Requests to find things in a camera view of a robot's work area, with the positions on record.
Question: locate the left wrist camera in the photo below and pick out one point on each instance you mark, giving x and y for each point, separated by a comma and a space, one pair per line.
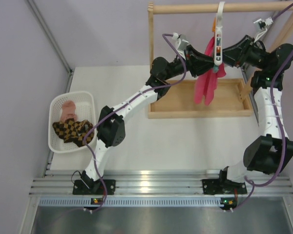
181, 42

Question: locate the white plastic clip hanger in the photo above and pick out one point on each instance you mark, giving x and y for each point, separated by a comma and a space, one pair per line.
218, 35

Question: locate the teal clothes clip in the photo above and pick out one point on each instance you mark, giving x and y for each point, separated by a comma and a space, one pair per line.
215, 68

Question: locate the brown yellow argyle sock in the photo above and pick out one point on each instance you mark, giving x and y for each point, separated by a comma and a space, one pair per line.
80, 130
66, 130

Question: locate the wooden drying rack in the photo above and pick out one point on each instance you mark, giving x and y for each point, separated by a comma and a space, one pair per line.
208, 8

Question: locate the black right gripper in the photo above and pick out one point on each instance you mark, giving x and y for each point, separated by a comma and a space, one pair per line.
237, 53

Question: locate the orange clothes clip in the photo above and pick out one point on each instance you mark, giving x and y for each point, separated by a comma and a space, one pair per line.
214, 25

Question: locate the magenta pink cloth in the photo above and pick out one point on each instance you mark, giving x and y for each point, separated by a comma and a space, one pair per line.
206, 85

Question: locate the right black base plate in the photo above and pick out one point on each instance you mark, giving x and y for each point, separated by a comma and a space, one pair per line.
218, 187

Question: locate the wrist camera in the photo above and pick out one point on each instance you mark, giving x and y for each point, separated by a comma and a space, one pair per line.
181, 42
262, 27

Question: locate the white perforated plastic basket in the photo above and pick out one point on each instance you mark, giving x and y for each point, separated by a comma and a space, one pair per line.
85, 110

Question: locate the aluminium mounting rail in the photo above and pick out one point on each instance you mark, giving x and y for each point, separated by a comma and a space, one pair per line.
153, 183

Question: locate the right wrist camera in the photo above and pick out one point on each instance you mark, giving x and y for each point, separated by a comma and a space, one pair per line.
262, 27

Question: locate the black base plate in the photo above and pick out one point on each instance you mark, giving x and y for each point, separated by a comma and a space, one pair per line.
97, 189
218, 187

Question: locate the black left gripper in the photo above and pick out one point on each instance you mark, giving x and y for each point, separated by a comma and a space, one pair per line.
194, 64

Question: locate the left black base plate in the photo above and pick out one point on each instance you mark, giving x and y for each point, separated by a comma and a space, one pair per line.
97, 189

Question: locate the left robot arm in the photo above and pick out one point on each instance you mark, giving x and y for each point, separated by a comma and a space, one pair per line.
111, 125

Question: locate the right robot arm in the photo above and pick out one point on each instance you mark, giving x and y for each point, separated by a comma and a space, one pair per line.
272, 150

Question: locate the pink sock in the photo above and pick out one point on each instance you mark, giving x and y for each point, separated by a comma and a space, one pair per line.
68, 111

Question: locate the grey slotted cable duct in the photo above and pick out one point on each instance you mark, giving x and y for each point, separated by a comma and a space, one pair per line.
138, 202

